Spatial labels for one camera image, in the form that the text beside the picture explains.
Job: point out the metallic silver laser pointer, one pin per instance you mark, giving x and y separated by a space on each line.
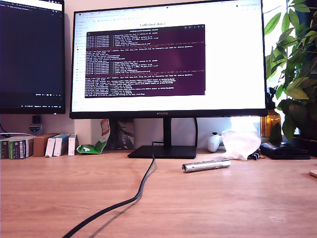
205 165

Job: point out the grey patterned carton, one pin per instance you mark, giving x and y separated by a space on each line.
126 134

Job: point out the white game controller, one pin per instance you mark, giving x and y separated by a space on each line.
213 143

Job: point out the green snack bag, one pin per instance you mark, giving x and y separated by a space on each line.
94 148

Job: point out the crumpled white plastic bag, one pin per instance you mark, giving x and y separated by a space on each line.
240 145

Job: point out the small white blue box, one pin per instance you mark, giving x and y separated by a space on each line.
71 146
58 146
50 147

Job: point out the black Huawei computer monitor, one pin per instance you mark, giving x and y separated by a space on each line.
223 49

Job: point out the small black blue clip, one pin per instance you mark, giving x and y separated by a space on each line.
256 156

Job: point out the amber glass spray bottle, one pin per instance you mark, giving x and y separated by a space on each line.
271 121

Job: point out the brown cardboard box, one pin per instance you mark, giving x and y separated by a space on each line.
39 146

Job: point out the small black cube device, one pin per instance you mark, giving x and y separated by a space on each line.
36 119

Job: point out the blue white shield badge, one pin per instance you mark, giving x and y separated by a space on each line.
34 129

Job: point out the black leather wallet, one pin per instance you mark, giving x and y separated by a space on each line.
284 151

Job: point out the dark-screen computer monitor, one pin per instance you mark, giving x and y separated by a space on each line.
29 62

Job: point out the green leafy houseplant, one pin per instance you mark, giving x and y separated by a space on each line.
297 86

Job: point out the green printed box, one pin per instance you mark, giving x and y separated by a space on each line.
4 148
15 148

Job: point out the dark plant pot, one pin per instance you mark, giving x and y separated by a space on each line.
307 146

